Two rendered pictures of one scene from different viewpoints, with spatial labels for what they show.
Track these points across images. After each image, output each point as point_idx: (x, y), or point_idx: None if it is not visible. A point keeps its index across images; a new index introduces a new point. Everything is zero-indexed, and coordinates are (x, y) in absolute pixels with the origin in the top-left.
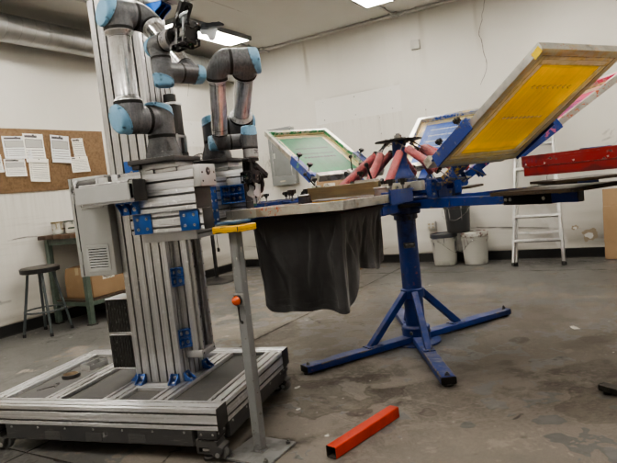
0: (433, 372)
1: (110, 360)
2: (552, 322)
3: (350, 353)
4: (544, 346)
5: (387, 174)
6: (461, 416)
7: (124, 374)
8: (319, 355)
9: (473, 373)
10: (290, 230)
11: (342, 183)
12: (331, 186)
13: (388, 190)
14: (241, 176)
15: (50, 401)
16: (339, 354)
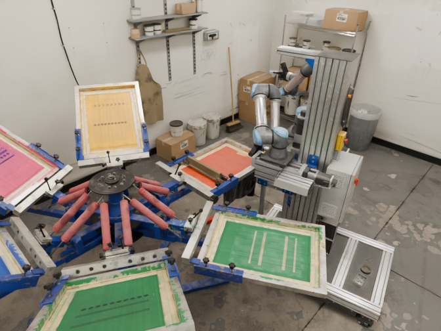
0: (168, 245)
1: (354, 289)
2: (38, 287)
3: (193, 284)
4: (92, 255)
5: (153, 181)
6: (184, 215)
7: (331, 259)
8: (207, 310)
9: (151, 242)
10: None
11: (171, 209)
12: (209, 166)
13: (191, 152)
14: (263, 150)
15: (352, 234)
16: (201, 286)
